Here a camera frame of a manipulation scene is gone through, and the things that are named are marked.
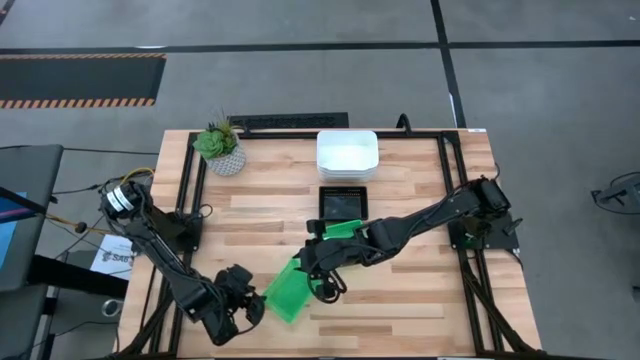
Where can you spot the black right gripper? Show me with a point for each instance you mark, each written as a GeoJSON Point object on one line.
{"type": "Point", "coordinates": [335, 252]}

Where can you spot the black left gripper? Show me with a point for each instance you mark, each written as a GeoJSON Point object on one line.
{"type": "Point", "coordinates": [234, 287]}

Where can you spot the black slotted plastic basket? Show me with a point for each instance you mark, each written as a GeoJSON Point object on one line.
{"type": "Point", "coordinates": [343, 205]}

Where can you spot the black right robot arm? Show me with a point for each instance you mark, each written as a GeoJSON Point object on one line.
{"type": "Point", "coordinates": [430, 215]}

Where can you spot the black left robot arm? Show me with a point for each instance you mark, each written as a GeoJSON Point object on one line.
{"type": "Point", "coordinates": [165, 270]}

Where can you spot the white plastic basket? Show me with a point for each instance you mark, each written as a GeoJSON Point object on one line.
{"type": "Point", "coordinates": [347, 152]}

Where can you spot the black ribbed floor panel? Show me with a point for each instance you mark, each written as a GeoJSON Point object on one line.
{"type": "Point", "coordinates": [290, 121]}

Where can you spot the succulent in triangle-patterned pot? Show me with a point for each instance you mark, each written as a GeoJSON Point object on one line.
{"type": "Point", "coordinates": [225, 160]}

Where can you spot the white printed paper sheet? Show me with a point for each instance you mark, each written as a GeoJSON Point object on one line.
{"type": "Point", "coordinates": [112, 260]}

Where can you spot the white sticker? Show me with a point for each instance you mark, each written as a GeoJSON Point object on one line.
{"type": "Point", "coordinates": [477, 130]}

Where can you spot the black hazard-striped floor mat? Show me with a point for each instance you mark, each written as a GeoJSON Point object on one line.
{"type": "Point", "coordinates": [75, 80]}

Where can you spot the black tripod stand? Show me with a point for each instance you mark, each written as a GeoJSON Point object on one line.
{"type": "Point", "coordinates": [620, 192]}

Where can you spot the black table frame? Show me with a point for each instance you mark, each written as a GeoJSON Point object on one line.
{"type": "Point", "coordinates": [280, 135]}

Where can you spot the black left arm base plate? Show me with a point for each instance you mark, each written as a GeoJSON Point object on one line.
{"type": "Point", "coordinates": [192, 235]}

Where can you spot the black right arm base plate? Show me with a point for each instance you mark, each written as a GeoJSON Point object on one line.
{"type": "Point", "coordinates": [500, 240]}

